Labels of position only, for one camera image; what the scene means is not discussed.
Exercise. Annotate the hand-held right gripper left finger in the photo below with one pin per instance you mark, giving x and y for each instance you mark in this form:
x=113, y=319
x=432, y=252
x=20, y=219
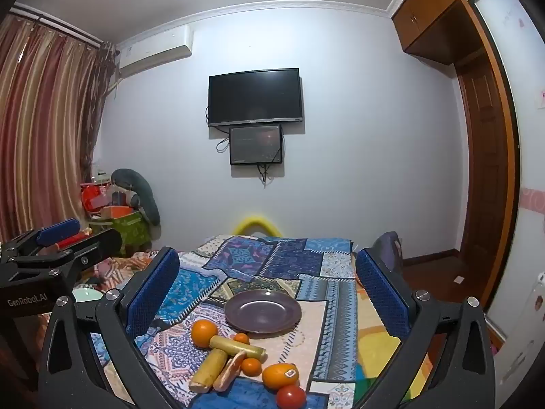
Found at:
x=157, y=289

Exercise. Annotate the long sugarcane piece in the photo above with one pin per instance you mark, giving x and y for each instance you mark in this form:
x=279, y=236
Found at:
x=208, y=368

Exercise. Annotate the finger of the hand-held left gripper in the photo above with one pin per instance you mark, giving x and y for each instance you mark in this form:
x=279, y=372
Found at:
x=59, y=230
x=100, y=247

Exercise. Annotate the small tangerine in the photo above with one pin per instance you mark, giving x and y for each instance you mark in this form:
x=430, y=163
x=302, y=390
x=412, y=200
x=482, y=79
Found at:
x=241, y=338
x=251, y=367

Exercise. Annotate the white plastic object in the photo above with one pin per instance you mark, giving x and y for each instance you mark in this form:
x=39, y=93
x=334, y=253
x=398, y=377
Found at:
x=521, y=332

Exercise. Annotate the red tomato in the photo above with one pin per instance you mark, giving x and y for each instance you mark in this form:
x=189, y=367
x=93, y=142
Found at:
x=291, y=397

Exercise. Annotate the white bowl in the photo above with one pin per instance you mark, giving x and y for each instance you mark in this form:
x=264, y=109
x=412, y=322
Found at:
x=87, y=295

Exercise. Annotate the colourful plush blanket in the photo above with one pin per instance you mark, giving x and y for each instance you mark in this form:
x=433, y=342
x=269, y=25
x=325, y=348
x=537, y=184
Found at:
x=370, y=345

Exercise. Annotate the striped curtain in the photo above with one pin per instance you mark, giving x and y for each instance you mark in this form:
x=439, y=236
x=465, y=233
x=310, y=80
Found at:
x=47, y=128

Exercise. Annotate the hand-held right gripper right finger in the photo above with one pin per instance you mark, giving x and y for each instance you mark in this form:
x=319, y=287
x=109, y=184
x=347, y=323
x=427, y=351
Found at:
x=383, y=294

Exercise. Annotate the short sugarcane piece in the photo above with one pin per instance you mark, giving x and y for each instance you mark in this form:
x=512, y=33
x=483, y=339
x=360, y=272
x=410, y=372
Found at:
x=238, y=347

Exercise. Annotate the red box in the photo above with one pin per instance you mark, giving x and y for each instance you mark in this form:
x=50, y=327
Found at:
x=94, y=198

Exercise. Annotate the dark purple backpack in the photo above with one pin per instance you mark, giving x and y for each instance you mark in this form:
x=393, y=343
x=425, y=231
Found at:
x=389, y=249

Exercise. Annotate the wall-mounted black television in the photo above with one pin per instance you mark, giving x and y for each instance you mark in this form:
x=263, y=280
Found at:
x=255, y=97

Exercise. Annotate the small white floor item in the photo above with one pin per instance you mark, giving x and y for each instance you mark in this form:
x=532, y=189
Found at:
x=459, y=280

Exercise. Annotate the white sliding wardrobe door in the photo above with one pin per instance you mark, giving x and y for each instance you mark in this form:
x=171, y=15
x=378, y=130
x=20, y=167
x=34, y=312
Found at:
x=506, y=93

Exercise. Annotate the white air conditioner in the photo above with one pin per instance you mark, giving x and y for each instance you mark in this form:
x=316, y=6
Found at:
x=155, y=53

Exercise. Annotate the wooden overhead cabinet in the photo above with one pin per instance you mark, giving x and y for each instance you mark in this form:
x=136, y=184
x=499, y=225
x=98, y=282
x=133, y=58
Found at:
x=434, y=12

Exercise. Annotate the pale sweet potato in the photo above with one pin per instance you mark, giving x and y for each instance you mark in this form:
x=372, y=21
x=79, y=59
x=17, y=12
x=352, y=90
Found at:
x=228, y=373

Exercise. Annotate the small black wall monitor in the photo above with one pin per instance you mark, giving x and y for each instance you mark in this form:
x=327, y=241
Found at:
x=256, y=145

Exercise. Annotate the orange box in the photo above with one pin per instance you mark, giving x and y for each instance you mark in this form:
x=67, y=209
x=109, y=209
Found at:
x=117, y=212

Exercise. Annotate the large plain orange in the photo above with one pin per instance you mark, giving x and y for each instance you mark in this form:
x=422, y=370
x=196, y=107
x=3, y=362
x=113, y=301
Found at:
x=203, y=333

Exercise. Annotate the purple plate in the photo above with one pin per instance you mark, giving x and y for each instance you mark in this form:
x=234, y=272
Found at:
x=262, y=311

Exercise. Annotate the pink floral bedsheet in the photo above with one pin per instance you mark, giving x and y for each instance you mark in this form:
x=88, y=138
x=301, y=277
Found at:
x=121, y=264

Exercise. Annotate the orange with sticker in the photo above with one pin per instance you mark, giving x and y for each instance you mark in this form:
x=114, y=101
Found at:
x=276, y=375

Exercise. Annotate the brown wooden door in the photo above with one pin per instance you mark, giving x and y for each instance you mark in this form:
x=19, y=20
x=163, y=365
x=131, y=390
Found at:
x=483, y=179

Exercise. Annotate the patchwork blanket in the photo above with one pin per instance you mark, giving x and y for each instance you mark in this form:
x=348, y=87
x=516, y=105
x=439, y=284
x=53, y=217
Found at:
x=298, y=272

